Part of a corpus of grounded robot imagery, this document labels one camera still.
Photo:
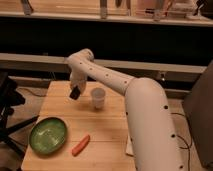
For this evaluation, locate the dark cabinet right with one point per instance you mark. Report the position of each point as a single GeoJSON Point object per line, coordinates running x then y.
{"type": "Point", "coordinates": [198, 107]}

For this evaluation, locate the black office chair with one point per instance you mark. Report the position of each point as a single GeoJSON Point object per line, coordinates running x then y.
{"type": "Point", "coordinates": [9, 97]}

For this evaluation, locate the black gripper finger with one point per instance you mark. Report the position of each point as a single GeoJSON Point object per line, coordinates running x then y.
{"type": "Point", "coordinates": [75, 93]}

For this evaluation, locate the white ceramic cup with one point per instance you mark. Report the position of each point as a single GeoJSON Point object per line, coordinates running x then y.
{"type": "Point", "coordinates": [98, 97]}

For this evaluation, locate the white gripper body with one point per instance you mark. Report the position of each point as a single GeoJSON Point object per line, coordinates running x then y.
{"type": "Point", "coordinates": [78, 79]}

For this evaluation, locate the green bowl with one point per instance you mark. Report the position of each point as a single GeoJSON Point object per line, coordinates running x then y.
{"type": "Point", "coordinates": [48, 136]}

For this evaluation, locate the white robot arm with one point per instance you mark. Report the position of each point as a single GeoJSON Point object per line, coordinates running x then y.
{"type": "Point", "coordinates": [151, 128]}

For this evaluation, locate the orange carrot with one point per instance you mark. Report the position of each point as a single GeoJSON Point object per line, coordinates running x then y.
{"type": "Point", "coordinates": [81, 145]}

